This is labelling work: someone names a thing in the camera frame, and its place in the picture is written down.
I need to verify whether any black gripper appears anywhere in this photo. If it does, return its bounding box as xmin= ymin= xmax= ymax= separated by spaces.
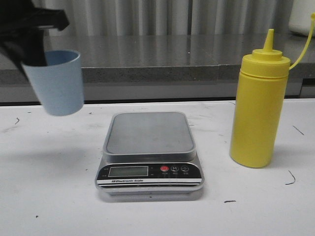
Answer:
xmin=0 ymin=0 xmax=69 ymax=79

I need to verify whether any light blue plastic cup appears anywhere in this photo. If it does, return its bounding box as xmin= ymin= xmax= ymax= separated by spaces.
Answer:
xmin=22 ymin=50 xmax=84 ymax=116

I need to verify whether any yellow squeeze bottle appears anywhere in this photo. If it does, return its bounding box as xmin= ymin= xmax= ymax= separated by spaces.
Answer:
xmin=229 ymin=14 xmax=315 ymax=168

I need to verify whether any silver digital kitchen scale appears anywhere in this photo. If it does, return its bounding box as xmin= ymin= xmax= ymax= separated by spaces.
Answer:
xmin=95 ymin=112 xmax=204 ymax=202

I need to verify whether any grey stone counter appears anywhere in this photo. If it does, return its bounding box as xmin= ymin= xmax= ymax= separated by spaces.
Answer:
xmin=0 ymin=33 xmax=315 ymax=105

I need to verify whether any white container in background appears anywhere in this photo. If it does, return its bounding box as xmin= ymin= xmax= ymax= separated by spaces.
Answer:
xmin=288 ymin=0 xmax=315 ymax=36

